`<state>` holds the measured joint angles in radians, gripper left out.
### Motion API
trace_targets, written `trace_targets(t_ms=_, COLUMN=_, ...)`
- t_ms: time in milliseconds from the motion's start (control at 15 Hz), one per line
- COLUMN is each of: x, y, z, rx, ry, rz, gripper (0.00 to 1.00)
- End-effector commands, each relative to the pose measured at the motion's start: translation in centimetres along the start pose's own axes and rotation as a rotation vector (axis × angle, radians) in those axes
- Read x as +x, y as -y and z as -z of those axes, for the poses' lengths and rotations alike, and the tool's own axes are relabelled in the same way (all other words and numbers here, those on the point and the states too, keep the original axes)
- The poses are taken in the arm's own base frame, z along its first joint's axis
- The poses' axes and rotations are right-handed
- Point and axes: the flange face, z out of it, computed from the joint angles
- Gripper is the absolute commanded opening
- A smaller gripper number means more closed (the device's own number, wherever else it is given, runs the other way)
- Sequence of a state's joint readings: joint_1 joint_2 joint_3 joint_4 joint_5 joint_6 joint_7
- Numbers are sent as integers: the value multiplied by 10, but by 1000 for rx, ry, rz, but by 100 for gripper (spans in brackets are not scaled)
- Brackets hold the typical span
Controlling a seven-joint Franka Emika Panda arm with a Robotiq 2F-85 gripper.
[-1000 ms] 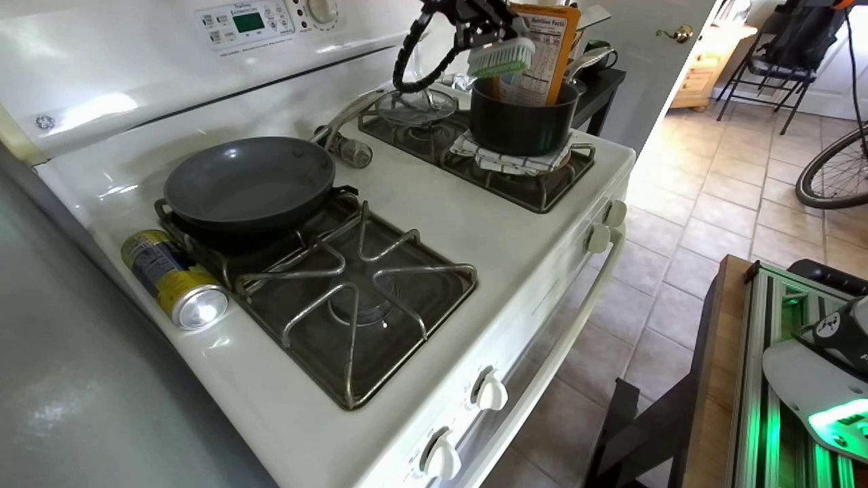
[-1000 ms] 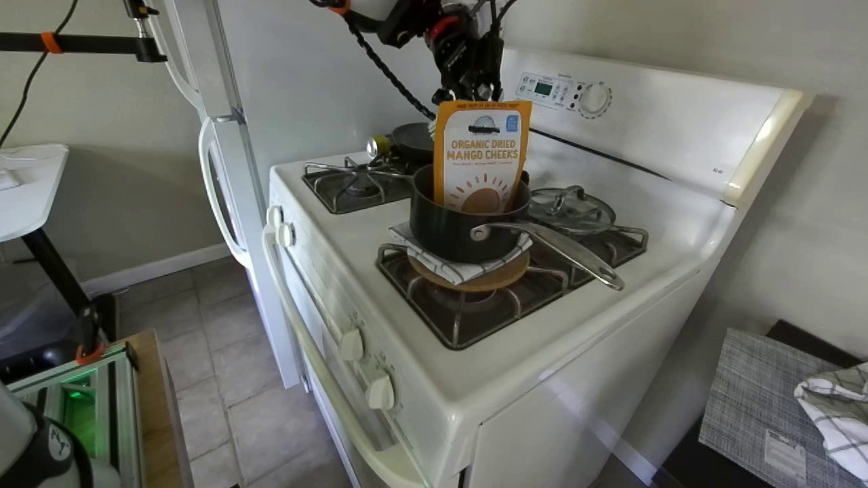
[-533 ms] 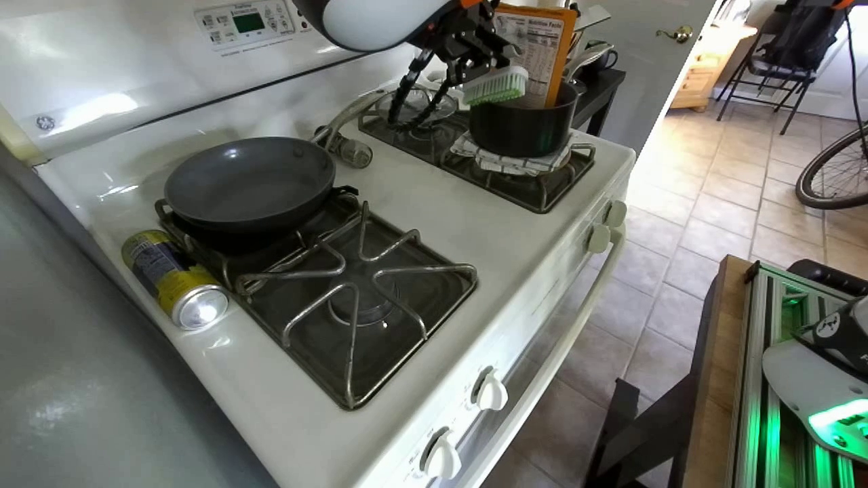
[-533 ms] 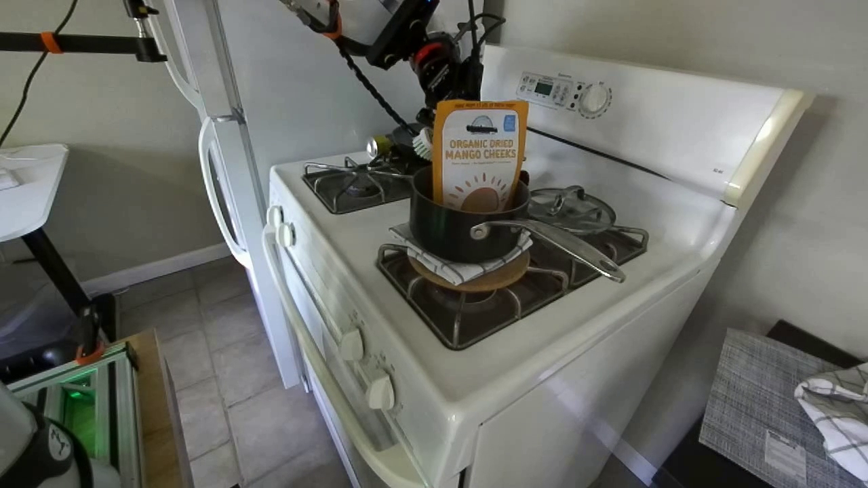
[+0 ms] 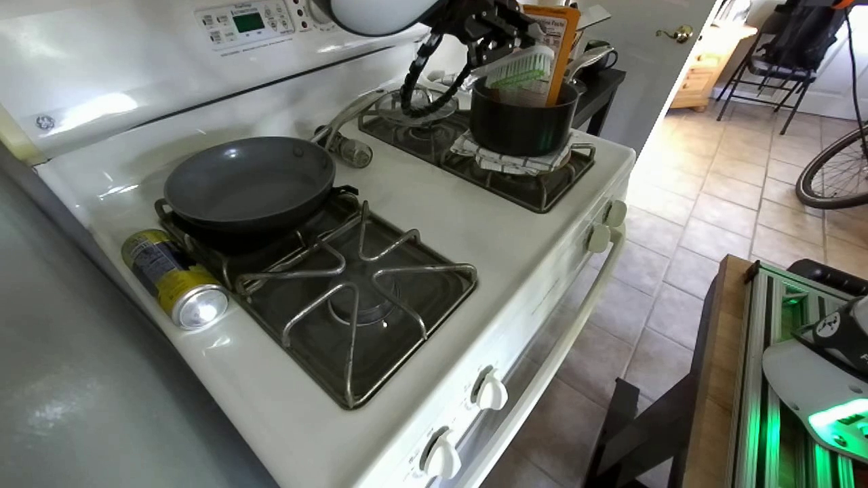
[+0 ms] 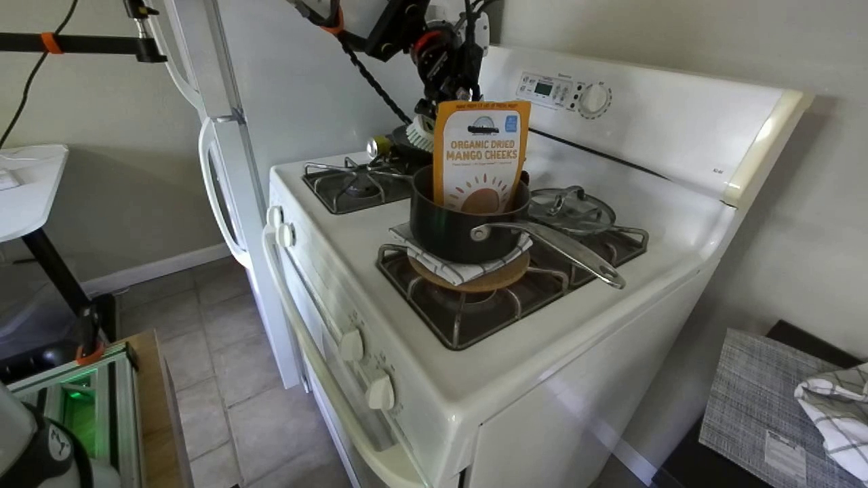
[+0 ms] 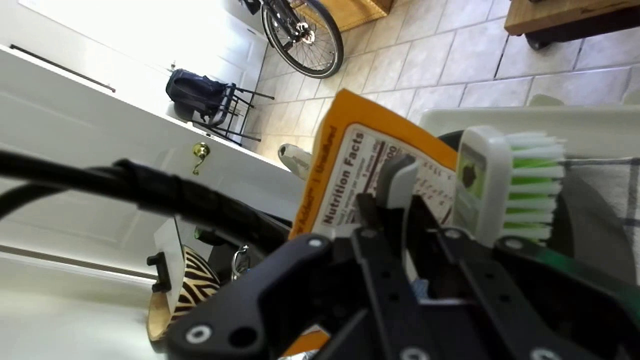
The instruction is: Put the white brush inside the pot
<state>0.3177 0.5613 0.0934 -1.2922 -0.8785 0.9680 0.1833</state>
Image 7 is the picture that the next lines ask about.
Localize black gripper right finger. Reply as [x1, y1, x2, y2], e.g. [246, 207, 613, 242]
[407, 198, 640, 360]

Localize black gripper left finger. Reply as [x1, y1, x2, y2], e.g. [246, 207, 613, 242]
[167, 155, 429, 360]

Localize white and green brush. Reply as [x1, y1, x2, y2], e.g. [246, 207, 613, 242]
[451, 123, 569, 248]

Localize orange box in pot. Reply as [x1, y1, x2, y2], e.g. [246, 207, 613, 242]
[287, 86, 462, 242]

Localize zebra pattern bowl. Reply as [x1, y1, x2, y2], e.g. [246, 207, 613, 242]
[145, 243, 224, 346]

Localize white card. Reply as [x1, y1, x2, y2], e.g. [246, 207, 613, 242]
[152, 218, 190, 315]

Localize brass door knob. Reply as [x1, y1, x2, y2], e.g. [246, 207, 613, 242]
[190, 137, 214, 178]

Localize black folding chair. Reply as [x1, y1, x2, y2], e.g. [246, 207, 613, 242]
[189, 82, 276, 145]

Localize black bicycle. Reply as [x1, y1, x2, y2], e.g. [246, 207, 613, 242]
[241, 0, 346, 80]

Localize dark backpack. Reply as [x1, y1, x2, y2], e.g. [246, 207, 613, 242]
[164, 66, 232, 126]

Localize white panel door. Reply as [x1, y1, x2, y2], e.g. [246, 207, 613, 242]
[0, 0, 308, 282]

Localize wooden cabinet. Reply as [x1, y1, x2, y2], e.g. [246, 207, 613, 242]
[318, 0, 396, 34]

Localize wooden robot cart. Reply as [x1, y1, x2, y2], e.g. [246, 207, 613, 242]
[504, 0, 640, 51]

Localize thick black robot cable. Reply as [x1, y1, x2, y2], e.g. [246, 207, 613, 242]
[0, 148, 294, 255]

